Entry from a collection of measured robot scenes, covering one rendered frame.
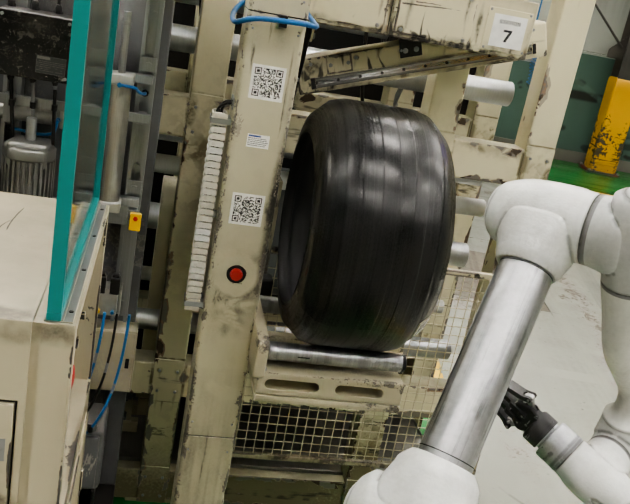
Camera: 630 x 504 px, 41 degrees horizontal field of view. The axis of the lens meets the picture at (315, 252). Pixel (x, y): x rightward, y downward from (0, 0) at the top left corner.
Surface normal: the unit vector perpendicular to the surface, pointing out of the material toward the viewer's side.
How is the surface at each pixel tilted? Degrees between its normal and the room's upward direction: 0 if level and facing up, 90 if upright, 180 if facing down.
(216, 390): 90
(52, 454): 90
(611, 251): 103
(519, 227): 61
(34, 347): 90
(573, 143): 90
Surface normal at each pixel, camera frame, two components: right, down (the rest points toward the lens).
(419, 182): 0.22, -0.29
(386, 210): 0.21, -0.07
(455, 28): 0.15, 0.34
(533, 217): -0.45, -0.35
